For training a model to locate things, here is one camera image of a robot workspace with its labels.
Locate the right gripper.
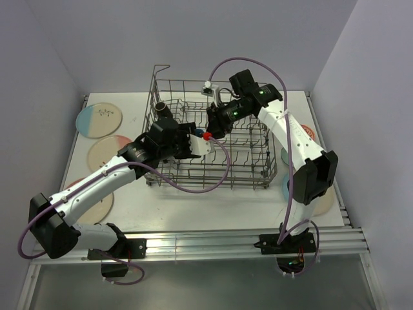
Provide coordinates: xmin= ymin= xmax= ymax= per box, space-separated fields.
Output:
xmin=206 ymin=99 xmax=252 ymax=141

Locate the dark blue mug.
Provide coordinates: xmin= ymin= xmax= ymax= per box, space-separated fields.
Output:
xmin=195 ymin=129 xmax=205 ymax=138

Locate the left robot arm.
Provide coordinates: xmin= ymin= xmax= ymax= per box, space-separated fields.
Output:
xmin=29 ymin=118 xmax=212 ymax=259

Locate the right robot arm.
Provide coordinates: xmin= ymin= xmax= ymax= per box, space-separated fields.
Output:
xmin=201 ymin=70 xmax=338 ymax=252

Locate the light green bowl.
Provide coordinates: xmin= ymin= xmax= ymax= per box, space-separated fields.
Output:
xmin=280 ymin=148 xmax=289 ymax=165

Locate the pink and cream plate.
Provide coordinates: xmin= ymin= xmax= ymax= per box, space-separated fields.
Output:
xmin=86 ymin=135 xmax=132 ymax=172

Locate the blue and cream plate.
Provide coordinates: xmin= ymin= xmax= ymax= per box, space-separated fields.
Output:
xmin=76 ymin=102 xmax=123 ymax=139

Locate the orange patterned bowl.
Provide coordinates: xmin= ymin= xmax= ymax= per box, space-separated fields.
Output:
xmin=301 ymin=124 xmax=316 ymax=141

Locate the pink cream plate near edge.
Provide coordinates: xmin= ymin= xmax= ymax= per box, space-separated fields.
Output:
xmin=77 ymin=193 xmax=114 ymax=224

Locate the blue cream plate right side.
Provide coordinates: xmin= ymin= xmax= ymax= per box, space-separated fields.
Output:
xmin=281 ymin=174 xmax=334 ymax=216

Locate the grey wire dish rack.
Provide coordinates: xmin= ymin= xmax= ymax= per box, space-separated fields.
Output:
xmin=143 ymin=65 xmax=277 ymax=189

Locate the aluminium rail frame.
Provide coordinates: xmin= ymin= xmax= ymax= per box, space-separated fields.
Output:
xmin=16 ymin=92 xmax=381 ymax=310

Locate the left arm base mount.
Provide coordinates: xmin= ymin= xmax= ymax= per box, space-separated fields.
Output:
xmin=87 ymin=238 xmax=146 ymax=285

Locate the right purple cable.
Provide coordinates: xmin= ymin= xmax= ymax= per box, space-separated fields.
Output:
xmin=209 ymin=57 xmax=320 ymax=275

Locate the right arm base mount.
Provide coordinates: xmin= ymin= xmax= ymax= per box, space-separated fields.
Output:
xmin=254 ymin=229 xmax=319 ymax=277

